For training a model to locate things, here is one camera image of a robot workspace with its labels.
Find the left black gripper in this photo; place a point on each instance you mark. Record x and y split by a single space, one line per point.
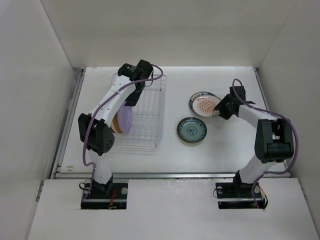
131 100

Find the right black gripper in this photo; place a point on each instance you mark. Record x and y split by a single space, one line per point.
221 106

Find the purple rimmed patterned plate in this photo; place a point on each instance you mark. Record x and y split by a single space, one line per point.
204 106

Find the plain purple plate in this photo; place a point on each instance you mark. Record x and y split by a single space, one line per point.
124 118

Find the dark green rimmed plate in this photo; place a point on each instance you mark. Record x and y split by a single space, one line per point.
192 130

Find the white plate dark lettered rim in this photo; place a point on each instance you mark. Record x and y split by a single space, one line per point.
199 94

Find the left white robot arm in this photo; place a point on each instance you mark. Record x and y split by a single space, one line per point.
95 127

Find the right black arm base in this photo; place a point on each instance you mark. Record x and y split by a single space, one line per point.
228 198

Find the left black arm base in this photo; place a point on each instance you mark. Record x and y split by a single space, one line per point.
110 196

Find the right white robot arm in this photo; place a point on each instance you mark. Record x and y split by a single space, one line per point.
273 142

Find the beige orange plate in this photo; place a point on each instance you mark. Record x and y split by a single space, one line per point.
115 126

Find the white wire dish rack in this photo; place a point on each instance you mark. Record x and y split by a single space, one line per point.
147 117

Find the aluminium table front rail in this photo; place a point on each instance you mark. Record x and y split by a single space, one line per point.
153 175

